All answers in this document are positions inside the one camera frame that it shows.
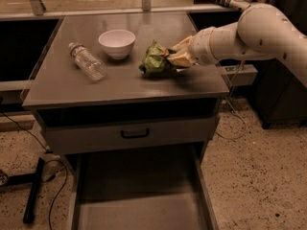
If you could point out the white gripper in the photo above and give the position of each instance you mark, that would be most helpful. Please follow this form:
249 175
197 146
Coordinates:
200 49

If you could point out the green jalapeno chip bag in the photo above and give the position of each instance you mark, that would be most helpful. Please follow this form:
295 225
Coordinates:
155 61

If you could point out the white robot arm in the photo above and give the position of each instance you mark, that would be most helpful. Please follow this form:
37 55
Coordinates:
261 32

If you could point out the grey drawer cabinet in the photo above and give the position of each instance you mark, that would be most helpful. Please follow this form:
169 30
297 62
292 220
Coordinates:
62 96

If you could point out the open grey middle drawer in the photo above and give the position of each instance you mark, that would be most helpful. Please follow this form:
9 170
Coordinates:
154 188

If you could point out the closed grey top drawer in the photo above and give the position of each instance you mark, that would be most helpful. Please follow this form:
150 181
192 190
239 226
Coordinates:
83 139

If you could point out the white ceramic bowl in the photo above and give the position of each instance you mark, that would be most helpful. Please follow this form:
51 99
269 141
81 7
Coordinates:
117 44

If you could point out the clear plastic water bottle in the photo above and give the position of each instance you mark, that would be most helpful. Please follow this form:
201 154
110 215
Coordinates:
90 65

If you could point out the dark cabinet at right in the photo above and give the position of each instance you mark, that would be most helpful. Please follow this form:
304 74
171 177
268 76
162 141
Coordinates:
276 94

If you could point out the black metal stand leg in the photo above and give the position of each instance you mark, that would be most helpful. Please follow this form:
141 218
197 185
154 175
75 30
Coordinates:
35 180

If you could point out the grey side bracket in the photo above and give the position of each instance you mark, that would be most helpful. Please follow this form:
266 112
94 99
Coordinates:
238 76

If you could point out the black drawer handle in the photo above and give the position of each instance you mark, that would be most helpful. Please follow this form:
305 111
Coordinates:
135 134

